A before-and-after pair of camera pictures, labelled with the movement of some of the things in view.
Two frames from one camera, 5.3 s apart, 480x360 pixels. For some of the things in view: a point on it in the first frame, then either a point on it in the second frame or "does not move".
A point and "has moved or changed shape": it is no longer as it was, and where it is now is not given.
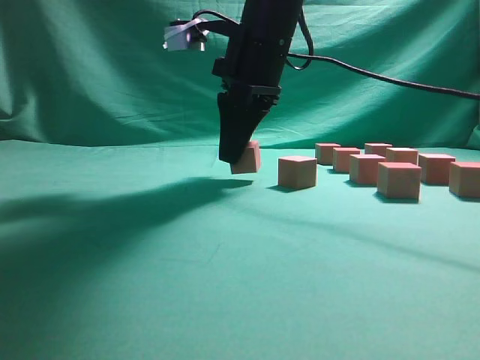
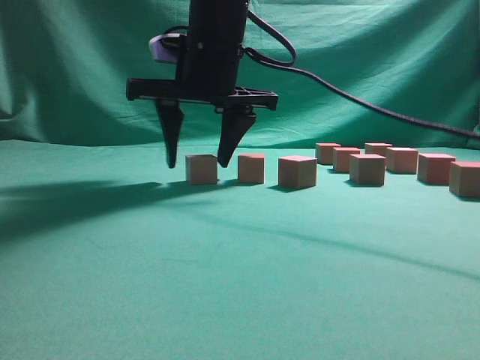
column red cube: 297,171 does not move
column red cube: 464,178 does not move
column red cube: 435,168 does not move
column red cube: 399,180 to 201,169
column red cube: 341,158 does not move
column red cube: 402,155 does not move
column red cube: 363,169 does not move
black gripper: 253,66 to 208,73
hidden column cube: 249,161 has moved or changed shape
